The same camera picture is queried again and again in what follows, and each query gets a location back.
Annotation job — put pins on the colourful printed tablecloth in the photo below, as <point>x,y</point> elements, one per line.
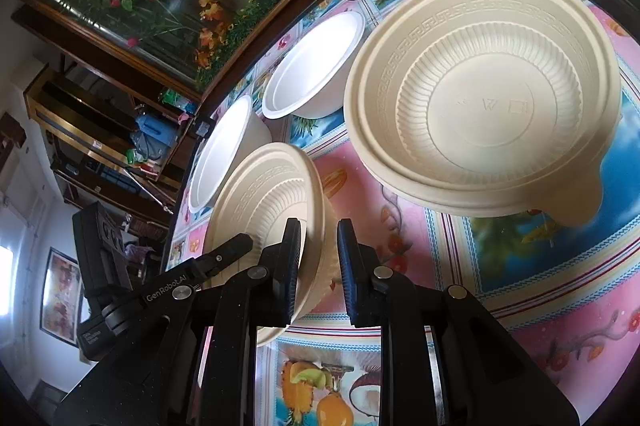
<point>570,296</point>

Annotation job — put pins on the small white foam bowl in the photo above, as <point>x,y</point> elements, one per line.
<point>310,81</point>

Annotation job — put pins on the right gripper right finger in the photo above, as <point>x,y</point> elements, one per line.
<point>445,359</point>

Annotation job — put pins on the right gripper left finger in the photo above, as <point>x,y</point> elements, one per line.
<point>186,355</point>

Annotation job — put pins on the cream plastic bowl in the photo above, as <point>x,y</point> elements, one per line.
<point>487,108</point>
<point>273,184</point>

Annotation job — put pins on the large white foam bowl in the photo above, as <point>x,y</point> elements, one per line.
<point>239,132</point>

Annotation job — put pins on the blue thermos jug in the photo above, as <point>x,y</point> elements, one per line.
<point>159,129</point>

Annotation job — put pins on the framed wall painting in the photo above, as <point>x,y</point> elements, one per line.
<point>60,308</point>

